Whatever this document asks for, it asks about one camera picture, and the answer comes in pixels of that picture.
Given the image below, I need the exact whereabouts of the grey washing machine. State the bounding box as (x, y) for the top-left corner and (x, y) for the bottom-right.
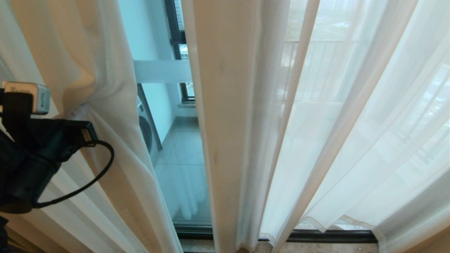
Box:
(136, 84), (163, 164)

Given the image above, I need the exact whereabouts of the beige thick curtain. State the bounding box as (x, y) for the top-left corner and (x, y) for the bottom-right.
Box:
(181, 0), (321, 253)

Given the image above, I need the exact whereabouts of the black cable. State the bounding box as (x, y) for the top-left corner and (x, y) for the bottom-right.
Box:
(33, 140), (115, 208)

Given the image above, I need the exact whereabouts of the cream sheer curtain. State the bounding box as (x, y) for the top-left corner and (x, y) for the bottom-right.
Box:
(10, 0), (184, 253)

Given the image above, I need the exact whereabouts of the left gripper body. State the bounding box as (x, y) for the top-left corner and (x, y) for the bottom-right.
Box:
(4, 119), (99, 214)

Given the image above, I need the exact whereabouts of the black window frame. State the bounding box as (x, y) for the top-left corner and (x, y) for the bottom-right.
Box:
(164, 0), (196, 103)

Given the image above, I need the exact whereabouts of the white sheer curtain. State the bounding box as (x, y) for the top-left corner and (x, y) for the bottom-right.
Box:
(0, 0), (150, 253)
(259, 0), (450, 253)

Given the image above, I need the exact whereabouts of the black door floor track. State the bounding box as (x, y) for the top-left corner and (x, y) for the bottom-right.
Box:
(174, 224), (379, 244)

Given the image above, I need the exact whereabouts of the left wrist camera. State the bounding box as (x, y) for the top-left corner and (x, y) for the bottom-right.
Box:
(0, 81), (51, 142)

